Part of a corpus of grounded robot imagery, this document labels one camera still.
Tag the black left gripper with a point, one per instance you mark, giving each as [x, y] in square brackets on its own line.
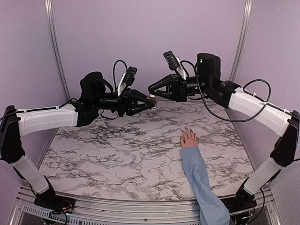
[127, 102]

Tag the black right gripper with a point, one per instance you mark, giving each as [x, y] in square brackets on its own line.
[176, 88]

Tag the dark red nail polish bottle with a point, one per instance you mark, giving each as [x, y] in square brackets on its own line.
[153, 100]

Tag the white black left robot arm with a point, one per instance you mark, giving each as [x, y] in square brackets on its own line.
[96, 94]

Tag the forearm in blue sleeve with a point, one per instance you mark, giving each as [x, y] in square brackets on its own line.
[211, 209]

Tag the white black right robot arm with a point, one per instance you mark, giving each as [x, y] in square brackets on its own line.
[206, 82]

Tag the person's hand with painted nails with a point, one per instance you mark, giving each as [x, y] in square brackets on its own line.
[188, 138]

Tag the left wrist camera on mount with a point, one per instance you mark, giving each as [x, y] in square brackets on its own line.
[127, 80]

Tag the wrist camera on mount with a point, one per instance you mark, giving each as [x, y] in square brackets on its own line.
[175, 65]
[127, 80]

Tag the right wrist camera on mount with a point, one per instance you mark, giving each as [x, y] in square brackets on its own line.
[175, 65]

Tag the aluminium corner post right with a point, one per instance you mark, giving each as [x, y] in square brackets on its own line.
[242, 39]

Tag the aluminium corner post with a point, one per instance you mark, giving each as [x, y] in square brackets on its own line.
[55, 47]
[242, 39]

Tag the aluminium corner post left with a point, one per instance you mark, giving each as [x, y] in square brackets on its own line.
[55, 47]

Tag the aluminium front frame rail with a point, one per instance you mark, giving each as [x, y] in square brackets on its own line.
[97, 211]

